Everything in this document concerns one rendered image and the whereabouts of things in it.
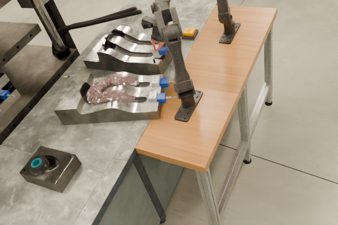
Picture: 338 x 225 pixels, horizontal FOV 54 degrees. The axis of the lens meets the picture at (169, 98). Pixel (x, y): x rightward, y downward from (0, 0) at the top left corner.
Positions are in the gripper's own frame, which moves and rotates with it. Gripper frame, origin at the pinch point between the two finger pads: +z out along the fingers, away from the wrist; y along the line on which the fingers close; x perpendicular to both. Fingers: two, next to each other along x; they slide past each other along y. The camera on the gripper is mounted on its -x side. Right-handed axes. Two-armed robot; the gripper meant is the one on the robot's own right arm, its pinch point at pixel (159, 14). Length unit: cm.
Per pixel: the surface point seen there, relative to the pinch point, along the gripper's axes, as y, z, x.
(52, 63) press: 34, 45, -51
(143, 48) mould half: 24.4, 6.0, 2.5
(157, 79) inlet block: 46, -2, 19
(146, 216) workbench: 91, 52, 45
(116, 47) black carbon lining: 29.0, 9.6, -11.6
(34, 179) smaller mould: 111, 13, -6
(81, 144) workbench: 87, 15, 2
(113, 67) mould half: 36.4, 17.7, -8.6
